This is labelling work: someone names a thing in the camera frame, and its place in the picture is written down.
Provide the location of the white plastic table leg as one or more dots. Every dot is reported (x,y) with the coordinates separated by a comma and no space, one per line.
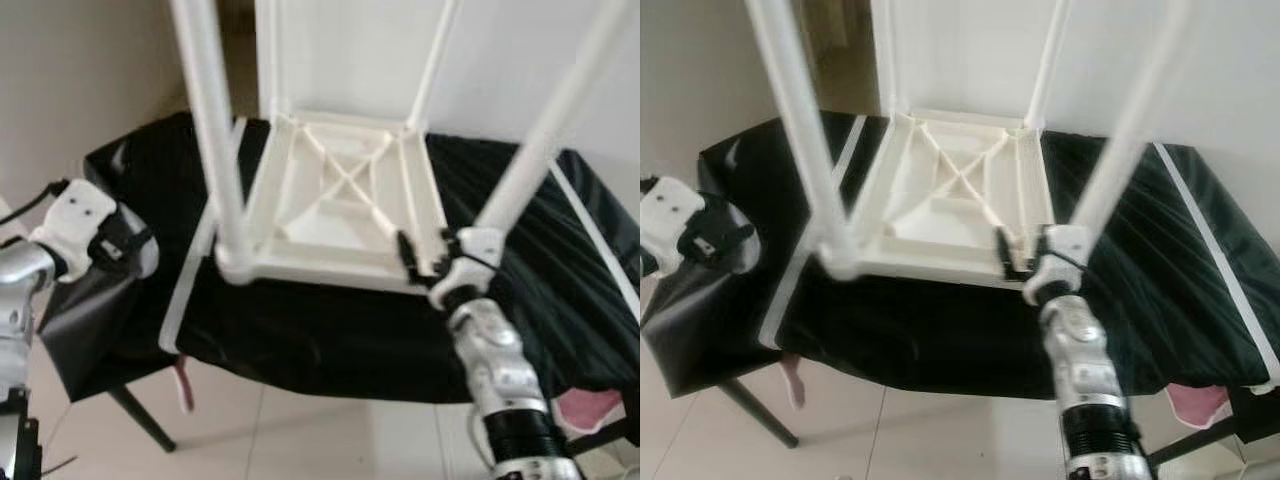
(215,130)
(1048,60)
(800,130)
(885,55)
(550,120)
(1135,120)
(435,60)
(267,55)

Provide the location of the black metal stand leg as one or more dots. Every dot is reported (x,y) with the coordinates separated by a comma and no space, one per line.
(760,415)
(605,438)
(1210,440)
(145,420)

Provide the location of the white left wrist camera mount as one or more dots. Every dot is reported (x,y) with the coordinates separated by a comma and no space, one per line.
(72,225)
(668,220)

